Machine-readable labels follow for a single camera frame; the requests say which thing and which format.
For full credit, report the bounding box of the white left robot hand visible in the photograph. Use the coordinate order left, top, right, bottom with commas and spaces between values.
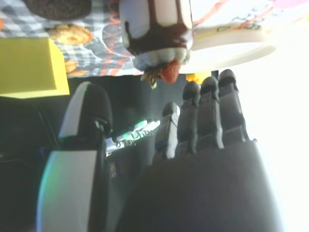
36, 69, 288, 232

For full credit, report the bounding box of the toy chocolate strawberry cake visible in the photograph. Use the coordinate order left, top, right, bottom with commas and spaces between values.
119, 0, 194, 90

